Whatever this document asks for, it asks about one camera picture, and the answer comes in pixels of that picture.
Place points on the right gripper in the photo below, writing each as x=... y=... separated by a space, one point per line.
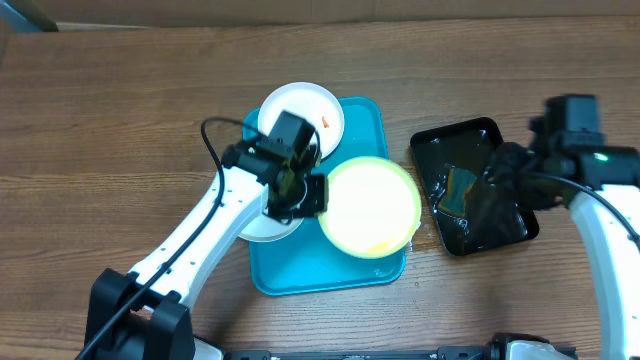
x=507 y=167

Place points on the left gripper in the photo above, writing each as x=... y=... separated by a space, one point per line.
x=320 y=201

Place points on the green and yellow sponge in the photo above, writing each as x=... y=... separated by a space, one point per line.
x=459 y=184

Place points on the light green rimmed plate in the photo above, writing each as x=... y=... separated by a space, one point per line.
x=374 y=207

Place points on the white plate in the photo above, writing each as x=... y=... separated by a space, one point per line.
x=266 y=229
x=312 y=102

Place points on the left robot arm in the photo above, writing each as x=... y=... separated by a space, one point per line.
x=146 y=313

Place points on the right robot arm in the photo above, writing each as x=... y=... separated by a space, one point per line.
x=599 y=185

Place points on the black rectangular water tray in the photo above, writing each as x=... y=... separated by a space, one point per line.
x=492 y=219

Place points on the teal plastic tray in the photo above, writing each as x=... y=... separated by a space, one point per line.
x=306 y=261

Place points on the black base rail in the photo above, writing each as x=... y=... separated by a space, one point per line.
x=501 y=346

